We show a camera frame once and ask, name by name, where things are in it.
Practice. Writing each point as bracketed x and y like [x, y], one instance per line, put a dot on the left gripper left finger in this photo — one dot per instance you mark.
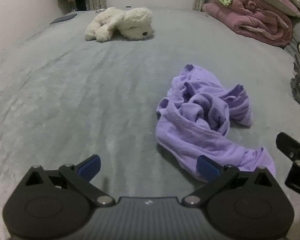
[51, 204]

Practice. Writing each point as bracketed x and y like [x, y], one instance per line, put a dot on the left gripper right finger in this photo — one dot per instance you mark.
[239, 204]

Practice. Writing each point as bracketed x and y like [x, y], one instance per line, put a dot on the purple pants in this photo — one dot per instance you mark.
[194, 120]

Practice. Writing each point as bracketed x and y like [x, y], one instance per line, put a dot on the pink folded quilt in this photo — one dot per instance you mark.
[254, 19]

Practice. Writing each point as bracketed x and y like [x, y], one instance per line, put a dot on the white plush dog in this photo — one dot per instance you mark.
[134, 24]

